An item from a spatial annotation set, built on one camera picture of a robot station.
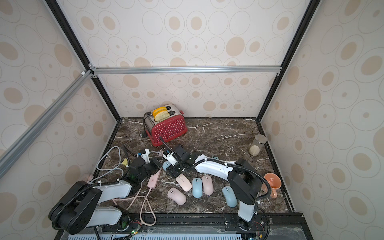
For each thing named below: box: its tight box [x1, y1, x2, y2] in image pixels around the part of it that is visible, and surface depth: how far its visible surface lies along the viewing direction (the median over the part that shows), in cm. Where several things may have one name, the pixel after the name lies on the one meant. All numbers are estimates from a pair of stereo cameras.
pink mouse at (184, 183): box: [176, 174, 192, 192], surface depth 87 cm
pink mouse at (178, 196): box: [167, 187, 187, 206], surface depth 82 cm
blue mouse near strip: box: [162, 161, 172, 172], surface depth 83 cm
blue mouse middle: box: [192, 177, 203, 199], surface depth 85 cm
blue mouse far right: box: [222, 186, 238, 208], surface depth 82 cm
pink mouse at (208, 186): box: [202, 175, 214, 196], surface depth 85 cm
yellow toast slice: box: [152, 106, 170, 122], surface depth 96 cm
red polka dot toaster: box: [144, 104, 188, 147], surface depth 99 cm
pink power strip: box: [147, 167, 163, 188], surface depth 87 cm
